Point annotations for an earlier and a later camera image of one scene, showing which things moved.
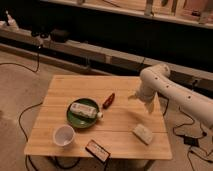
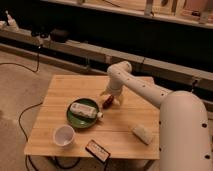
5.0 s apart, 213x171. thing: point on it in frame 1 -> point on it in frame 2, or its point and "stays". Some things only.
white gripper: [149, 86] -> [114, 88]
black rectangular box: [97, 150] stays
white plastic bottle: [85, 110] stays
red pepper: [109, 101] stays
